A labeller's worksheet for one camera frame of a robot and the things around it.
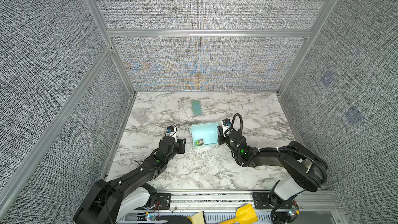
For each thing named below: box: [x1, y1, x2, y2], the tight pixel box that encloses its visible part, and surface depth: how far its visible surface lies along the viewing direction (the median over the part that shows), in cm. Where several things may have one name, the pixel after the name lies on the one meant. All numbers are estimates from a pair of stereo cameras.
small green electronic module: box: [195, 138, 205, 146], surface depth 92 cm
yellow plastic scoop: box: [218, 203, 259, 224], surface depth 71 cm
